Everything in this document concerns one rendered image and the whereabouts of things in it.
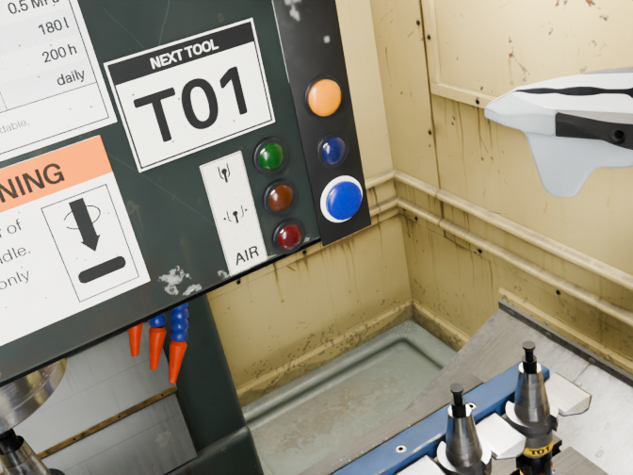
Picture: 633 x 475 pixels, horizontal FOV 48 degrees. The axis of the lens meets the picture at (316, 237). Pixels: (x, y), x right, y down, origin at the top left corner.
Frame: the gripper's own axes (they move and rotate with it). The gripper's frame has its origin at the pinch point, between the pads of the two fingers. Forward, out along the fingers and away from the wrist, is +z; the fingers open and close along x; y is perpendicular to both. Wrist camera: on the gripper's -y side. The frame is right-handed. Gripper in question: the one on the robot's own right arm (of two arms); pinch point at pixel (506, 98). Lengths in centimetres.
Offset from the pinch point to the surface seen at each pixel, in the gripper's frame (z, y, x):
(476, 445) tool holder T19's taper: 11, 49, 16
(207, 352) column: 71, 65, 36
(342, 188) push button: 12.4, 7.0, -0.2
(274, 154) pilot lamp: 14.8, 2.6, -4.1
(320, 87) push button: 12.6, -0.8, -0.4
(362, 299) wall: 75, 98, 100
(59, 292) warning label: 23.4, 6.3, -17.7
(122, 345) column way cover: 74, 53, 21
